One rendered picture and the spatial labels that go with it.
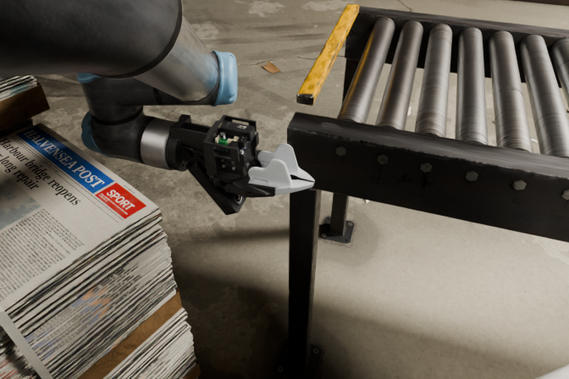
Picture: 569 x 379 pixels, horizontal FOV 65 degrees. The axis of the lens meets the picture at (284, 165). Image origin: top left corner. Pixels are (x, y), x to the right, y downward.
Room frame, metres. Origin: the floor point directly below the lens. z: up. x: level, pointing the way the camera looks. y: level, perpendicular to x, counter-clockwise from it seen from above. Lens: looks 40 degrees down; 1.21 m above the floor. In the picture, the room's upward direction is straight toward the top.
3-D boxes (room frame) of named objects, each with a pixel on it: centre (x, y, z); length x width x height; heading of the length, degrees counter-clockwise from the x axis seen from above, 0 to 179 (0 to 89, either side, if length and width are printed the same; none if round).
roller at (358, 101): (0.81, -0.17, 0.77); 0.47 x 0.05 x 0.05; 163
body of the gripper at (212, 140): (0.52, 0.10, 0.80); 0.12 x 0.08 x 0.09; 72
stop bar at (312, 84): (0.85, -0.10, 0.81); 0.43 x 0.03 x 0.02; 163
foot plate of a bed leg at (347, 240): (1.07, -0.19, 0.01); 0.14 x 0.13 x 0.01; 163
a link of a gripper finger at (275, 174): (0.47, 0.01, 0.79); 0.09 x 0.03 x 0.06; 72
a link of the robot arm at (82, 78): (0.56, 0.23, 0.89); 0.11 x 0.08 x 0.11; 91
